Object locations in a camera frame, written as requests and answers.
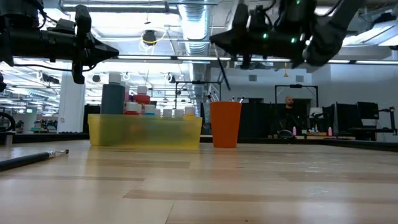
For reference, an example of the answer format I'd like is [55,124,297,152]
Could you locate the straight silver ceiling duct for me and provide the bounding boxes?
[177,0,214,116]

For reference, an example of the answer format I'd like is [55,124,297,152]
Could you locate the ceiling cable reel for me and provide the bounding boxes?
[141,29,158,47]

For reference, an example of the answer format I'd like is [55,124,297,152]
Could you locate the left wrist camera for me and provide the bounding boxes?
[72,62,86,85]

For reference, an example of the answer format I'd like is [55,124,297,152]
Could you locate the small red paint bottle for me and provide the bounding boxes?
[124,101,139,116]

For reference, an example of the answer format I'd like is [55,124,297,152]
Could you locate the person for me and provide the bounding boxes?
[277,95,302,134]

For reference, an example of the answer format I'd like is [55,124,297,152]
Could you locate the gray cloth cover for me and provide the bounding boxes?
[200,101,211,134]

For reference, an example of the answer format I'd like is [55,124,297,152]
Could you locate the yellow translucent plastic bin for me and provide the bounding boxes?
[88,113,203,149]

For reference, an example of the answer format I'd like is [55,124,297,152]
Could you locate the black rounded object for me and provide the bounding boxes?
[277,129,296,140]

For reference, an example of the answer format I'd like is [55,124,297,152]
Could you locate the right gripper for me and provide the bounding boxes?
[210,2,308,68]

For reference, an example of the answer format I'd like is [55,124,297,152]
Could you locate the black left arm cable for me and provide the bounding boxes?
[14,63,97,73]

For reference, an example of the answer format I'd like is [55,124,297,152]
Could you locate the long ceiling light strip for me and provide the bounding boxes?
[0,53,398,65]

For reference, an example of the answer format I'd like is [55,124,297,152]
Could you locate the large dark teal paint bottle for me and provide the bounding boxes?
[100,72,126,138]

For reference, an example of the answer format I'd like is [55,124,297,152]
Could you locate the large red paint bottle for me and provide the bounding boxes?
[132,85,152,105]

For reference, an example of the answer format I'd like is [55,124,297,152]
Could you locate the red-orange plastic cup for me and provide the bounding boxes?
[209,101,243,149]

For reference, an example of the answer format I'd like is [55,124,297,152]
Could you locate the black rig frame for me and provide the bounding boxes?
[175,80,223,135]
[274,83,320,110]

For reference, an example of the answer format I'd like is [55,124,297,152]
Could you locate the wooden workbench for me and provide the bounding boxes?
[269,131,357,140]

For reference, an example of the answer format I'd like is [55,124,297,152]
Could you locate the white building column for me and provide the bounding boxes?
[57,72,86,134]

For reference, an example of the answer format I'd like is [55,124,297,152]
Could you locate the black partition screen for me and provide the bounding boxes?
[238,98,312,138]

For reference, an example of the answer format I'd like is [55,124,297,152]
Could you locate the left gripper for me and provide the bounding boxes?
[48,4,119,65]

